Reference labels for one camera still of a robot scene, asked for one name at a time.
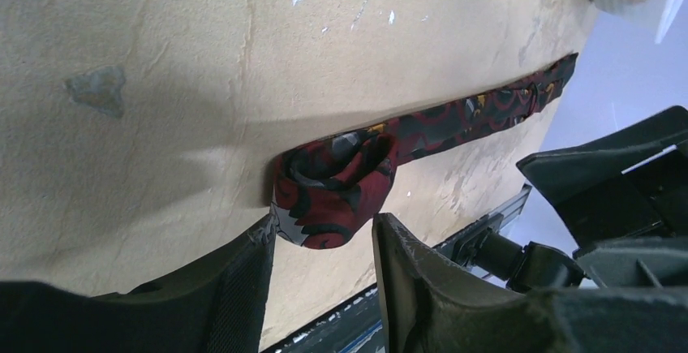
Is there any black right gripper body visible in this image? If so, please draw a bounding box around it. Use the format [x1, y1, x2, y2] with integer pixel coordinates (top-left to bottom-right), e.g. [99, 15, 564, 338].
[518, 105, 687, 288]

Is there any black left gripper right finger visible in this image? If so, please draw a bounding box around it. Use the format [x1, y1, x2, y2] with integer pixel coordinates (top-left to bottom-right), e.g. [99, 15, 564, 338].
[372, 213, 688, 353]

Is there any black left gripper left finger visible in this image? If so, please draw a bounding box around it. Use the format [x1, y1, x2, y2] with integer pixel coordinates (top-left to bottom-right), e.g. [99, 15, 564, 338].
[1, 217, 276, 352]

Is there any dark red patterned tie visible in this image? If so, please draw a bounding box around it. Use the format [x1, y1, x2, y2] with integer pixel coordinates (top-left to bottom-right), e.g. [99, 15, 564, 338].
[270, 53, 578, 249]

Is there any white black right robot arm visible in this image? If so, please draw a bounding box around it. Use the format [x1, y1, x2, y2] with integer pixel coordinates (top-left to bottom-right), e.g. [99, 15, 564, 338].
[451, 105, 687, 293]

